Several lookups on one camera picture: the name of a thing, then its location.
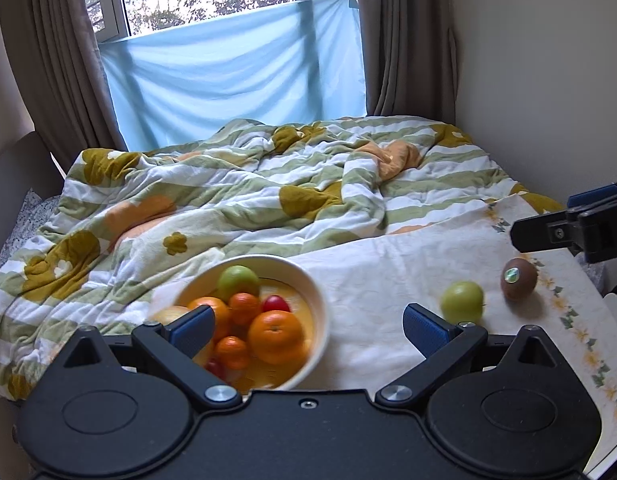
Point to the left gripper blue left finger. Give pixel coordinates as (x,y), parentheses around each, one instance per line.
(166,351)

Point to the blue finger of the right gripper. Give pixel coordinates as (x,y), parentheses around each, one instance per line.
(592,196)
(545,232)

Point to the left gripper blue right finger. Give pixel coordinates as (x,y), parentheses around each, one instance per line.
(448,350)

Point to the green apple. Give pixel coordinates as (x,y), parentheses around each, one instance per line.
(236,279)
(462,302)

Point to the small orange mandarin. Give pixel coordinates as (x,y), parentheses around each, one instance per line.
(233,353)

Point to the brown kiwi with sticker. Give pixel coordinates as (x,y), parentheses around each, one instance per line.
(518,279)

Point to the red cherry tomato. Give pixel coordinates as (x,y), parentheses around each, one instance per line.
(215,368)
(275,303)

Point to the white floral tablecloth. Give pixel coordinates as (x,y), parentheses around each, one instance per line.
(462,269)

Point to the small mandarin in bowl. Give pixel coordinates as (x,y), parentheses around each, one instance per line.
(243,308)

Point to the green apple in bowl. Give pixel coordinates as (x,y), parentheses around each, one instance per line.
(236,279)

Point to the large orange in bowl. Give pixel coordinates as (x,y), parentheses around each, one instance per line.
(277,337)

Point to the cream duck pattern bowl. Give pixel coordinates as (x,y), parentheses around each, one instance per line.
(278,277)

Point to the green striped floral blanket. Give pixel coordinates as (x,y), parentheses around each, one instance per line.
(129,222)

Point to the grey patterned pillow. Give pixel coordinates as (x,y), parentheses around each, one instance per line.
(33,213)

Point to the brown right curtain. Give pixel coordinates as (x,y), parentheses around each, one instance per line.
(409,53)

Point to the brown curtain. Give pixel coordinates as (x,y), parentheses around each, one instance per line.
(55,60)
(409,53)

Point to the grey bed headboard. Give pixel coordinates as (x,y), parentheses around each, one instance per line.
(27,165)

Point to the light blue window cloth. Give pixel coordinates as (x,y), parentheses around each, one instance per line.
(295,62)

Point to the brown left curtain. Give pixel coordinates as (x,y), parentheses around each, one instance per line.
(55,60)

